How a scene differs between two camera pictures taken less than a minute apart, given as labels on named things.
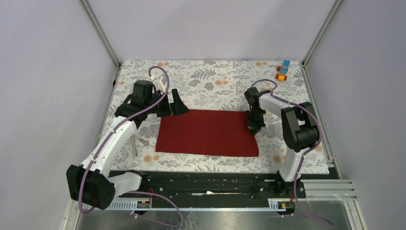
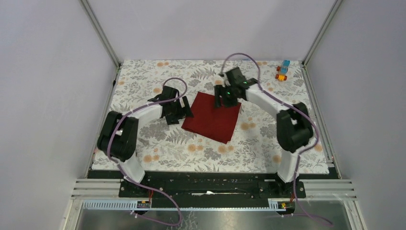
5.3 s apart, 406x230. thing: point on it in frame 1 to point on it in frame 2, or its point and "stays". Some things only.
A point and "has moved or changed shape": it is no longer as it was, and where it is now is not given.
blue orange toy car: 282,70 stays
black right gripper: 254,127 to 219,91
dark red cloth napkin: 219,132 has moved or changed shape
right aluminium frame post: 307,78 stays
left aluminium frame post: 101,33 stays
